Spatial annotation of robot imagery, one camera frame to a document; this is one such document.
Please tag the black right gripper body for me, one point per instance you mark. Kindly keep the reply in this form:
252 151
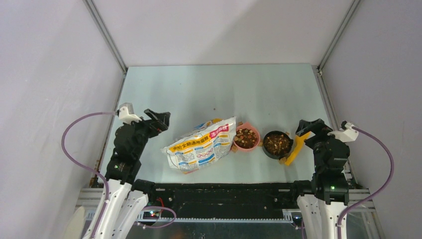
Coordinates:
317 159

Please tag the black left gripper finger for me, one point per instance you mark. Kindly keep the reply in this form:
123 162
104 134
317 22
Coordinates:
154 128
162 117

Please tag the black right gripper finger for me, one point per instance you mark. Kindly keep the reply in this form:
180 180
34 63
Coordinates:
315 140
317 126

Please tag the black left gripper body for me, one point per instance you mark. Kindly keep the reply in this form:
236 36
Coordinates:
141 128

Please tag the yellow plastic scoop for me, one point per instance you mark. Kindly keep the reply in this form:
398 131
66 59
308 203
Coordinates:
299 143

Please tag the printed cat food bag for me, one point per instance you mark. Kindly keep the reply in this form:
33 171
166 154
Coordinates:
205 145

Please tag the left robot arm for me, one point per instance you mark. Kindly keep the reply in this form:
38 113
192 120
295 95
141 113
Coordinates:
121 202

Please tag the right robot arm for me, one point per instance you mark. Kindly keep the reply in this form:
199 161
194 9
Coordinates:
323 199

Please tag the black pet bowl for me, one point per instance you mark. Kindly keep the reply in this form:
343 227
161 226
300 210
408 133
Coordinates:
277 145

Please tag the pink pet bowl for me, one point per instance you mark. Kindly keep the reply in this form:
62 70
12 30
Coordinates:
251 127

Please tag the wooden bowl stand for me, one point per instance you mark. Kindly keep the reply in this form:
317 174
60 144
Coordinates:
276 145

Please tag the kibble in black bowl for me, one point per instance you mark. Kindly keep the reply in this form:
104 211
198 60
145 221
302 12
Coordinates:
277 144

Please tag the kibble in pink bowl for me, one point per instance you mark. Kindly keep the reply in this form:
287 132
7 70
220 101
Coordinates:
245 138

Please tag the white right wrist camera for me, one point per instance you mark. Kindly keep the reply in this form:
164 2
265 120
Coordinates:
346 132

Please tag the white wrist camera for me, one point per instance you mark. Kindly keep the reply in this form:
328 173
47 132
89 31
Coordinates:
346 132
126 114

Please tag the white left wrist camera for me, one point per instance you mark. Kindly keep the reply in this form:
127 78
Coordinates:
126 114

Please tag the aluminium corner frame post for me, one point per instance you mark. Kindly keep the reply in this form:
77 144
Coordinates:
355 4

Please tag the left aluminium frame post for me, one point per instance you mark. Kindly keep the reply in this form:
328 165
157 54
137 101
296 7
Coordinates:
105 33

